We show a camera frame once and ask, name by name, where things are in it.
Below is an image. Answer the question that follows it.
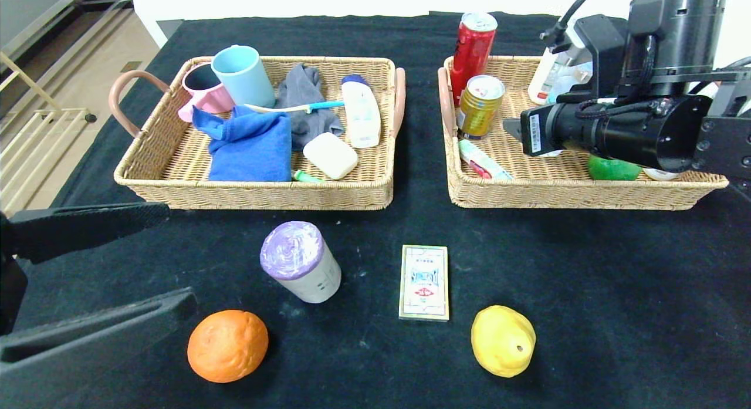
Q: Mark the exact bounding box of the red drink can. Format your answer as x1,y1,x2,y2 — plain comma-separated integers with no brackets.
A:
449,12,498,107

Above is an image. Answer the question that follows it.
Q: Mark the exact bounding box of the green citrus fruit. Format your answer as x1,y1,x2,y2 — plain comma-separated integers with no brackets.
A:
588,154,642,182

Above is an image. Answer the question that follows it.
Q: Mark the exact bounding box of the gold drink can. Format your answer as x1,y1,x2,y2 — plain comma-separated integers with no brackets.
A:
456,75,506,141

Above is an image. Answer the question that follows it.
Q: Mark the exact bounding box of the black tablecloth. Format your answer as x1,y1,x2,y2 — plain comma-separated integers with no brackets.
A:
0,11,751,409

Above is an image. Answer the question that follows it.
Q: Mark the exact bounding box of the purple trash bag roll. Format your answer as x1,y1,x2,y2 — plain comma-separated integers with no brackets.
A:
260,221,342,305

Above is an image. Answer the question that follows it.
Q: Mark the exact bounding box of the grey cloth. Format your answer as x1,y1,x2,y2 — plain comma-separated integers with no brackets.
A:
275,63,346,153

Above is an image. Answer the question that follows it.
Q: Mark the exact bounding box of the white table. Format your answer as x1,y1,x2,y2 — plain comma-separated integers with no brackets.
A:
134,0,634,50

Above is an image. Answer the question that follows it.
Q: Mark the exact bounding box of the blue cloth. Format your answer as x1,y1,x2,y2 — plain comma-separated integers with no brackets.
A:
192,106,293,183

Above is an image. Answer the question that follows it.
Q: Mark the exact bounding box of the pink plastic cup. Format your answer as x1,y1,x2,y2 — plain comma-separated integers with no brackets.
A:
179,63,235,123

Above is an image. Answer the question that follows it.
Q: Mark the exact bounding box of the white and blue toothbrush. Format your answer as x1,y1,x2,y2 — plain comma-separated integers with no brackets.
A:
243,100,345,115

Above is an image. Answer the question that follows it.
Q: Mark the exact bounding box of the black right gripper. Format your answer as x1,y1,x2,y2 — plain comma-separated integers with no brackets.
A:
503,102,593,157

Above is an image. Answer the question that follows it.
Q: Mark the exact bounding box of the light teal plastic cup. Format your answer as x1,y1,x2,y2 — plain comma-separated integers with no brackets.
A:
211,45,276,110

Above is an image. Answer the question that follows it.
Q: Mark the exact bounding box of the grey metal shelf frame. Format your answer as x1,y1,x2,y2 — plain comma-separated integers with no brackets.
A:
0,0,136,63

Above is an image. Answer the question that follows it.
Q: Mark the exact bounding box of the white lotion bottle blue cap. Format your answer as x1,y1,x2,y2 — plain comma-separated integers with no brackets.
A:
341,75,382,150

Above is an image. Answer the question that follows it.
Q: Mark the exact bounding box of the black smooth cable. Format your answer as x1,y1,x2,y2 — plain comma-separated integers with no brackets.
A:
540,0,598,49

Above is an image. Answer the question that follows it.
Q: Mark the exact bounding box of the yellow lemon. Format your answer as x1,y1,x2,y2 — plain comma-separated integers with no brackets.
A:
471,305,536,378

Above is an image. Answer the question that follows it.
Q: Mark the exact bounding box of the braided cable with white tag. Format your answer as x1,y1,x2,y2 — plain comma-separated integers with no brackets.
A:
577,98,667,121

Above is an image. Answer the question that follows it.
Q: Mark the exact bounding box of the white soap box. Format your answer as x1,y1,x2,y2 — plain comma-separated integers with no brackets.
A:
303,132,358,181

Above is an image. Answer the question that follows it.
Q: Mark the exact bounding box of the wicker basket with food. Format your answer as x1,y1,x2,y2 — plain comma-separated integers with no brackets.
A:
437,56,730,210

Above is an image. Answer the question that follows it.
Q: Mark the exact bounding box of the wicker basket with toiletries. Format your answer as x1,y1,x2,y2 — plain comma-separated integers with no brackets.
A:
109,56,407,211

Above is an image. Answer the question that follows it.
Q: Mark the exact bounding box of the clear water bottle blue cap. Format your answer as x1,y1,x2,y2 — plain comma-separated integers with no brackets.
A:
549,62,593,104

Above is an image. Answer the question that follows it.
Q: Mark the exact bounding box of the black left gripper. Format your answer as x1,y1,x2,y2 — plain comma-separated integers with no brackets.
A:
0,202,198,409

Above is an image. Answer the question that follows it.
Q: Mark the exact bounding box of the red Hi-Chew candy pack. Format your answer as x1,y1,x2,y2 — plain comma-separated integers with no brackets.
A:
458,139,512,181

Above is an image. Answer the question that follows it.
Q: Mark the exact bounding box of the orange fruit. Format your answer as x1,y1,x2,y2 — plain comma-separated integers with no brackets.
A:
187,309,270,383

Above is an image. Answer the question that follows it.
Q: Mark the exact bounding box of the playing card box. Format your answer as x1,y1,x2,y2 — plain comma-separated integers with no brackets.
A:
398,245,450,323

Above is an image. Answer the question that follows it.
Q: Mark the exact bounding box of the beige wheeled rack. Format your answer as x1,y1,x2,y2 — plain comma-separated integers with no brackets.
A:
0,51,99,213

